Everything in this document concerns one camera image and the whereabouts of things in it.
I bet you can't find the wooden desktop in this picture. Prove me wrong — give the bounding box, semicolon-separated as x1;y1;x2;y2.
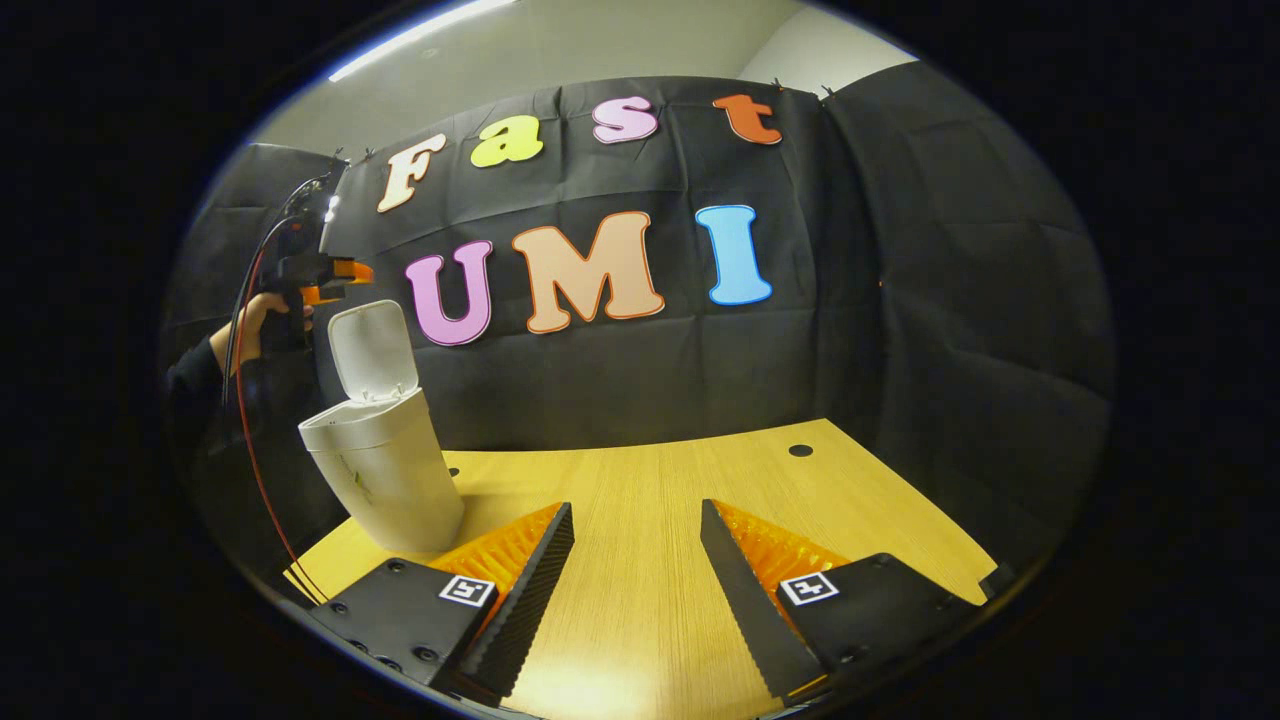
283;418;1001;720

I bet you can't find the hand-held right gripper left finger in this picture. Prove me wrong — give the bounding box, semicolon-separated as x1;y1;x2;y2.
305;502;576;706

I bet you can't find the black backdrop cloth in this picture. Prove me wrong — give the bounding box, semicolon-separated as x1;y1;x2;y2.
160;60;1116;591

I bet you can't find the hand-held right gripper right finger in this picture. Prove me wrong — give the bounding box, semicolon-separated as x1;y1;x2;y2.
700;498;988;703

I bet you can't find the red cable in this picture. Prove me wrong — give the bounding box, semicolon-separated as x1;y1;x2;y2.
236;245;329;604

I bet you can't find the white desktop garbage bin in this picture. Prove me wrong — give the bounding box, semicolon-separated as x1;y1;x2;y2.
298;299;467;554

